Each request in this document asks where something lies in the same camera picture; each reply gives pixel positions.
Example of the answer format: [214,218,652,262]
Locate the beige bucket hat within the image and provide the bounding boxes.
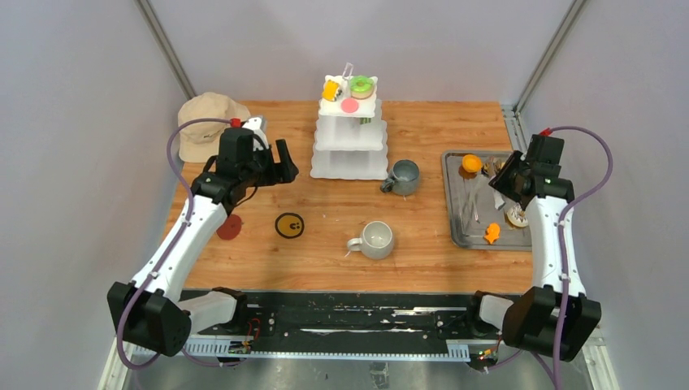
[178,92,250,163]

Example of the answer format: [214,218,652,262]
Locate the orange cupcake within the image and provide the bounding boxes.
[461,154,483,174]

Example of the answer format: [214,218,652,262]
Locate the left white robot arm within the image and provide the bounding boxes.
[106,128,299,357]

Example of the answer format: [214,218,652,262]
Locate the metal tongs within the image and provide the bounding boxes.
[486,157,505,210]

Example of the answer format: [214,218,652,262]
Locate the yellow cake slice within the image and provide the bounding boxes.
[321,80,343,102]

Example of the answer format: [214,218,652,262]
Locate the white chocolate donut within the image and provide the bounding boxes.
[505,204,529,228]

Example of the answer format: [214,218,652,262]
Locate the orange fish-shaped pastry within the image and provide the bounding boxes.
[483,223,501,245]

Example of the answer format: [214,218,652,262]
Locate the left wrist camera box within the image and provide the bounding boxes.
[242,115,269,150]

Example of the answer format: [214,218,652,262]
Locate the black round cookie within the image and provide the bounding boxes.
[481,162,496,178]

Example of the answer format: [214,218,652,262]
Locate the metal serving tray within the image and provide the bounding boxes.
[441,150,531,252]

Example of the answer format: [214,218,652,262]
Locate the dark grey ceramic mug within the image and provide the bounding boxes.
[379,159,420,197]

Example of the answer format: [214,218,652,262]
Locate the green frosted donut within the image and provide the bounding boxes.
[349,76,376,100]

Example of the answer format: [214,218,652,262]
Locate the pink round macaron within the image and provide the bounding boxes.
[340,97,359,114]

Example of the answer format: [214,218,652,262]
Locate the white ceramic mug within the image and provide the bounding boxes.
[346,221,394,260]

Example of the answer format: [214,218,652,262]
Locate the purple cable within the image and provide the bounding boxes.
[115,117,249,371]
[540,125,615,390]

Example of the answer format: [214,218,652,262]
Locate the white three-tier dessert stand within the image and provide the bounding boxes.
[310,63,388,180]

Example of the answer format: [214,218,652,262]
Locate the red round coaster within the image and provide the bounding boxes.
[216,214,243,241]

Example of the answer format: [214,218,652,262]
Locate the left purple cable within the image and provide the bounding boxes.
[115,117,249,371]

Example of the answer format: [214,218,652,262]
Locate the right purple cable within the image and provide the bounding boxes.
[540,125,615,390]

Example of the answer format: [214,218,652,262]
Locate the black yellow smiley coaster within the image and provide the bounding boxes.
[275,212,305,239]

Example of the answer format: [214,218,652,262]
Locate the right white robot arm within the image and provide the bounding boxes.
[464,151,602,362]

